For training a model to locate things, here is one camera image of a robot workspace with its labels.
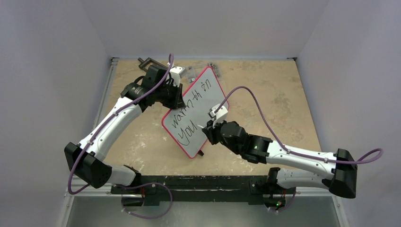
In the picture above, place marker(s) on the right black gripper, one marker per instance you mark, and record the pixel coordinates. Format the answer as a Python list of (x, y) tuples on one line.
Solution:
[(207, 131)]

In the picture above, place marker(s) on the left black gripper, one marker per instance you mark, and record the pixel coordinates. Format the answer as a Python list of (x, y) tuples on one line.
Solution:
[(176, 102)]

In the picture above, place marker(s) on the red framed whiteboard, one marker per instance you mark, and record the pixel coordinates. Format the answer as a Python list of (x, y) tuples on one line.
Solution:
[(183, 124)]

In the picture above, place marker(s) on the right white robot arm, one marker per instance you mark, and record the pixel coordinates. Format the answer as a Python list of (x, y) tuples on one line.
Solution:
[(335, 172)]

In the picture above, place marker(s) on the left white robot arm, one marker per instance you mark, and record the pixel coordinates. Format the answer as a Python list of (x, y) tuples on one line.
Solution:
[(133, 101)]

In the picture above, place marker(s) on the clear plastic parts box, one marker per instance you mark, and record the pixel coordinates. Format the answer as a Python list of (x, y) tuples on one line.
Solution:
[(192, 72)]

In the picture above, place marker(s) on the black metal clamp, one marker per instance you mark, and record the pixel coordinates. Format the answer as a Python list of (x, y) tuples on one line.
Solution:
[(144, 63)]

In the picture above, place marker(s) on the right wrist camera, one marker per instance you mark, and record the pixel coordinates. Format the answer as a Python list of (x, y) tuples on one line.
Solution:
[(218, 114)]

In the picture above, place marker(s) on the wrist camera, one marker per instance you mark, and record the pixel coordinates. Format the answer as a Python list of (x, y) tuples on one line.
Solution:
[(177, 72), (218, 114)]

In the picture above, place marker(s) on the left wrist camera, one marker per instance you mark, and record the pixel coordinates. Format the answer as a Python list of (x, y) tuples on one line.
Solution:
[(177, 72)]

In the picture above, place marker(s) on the aluminium frame rail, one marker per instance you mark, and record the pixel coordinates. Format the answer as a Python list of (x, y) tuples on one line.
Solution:
[(81, 158)]

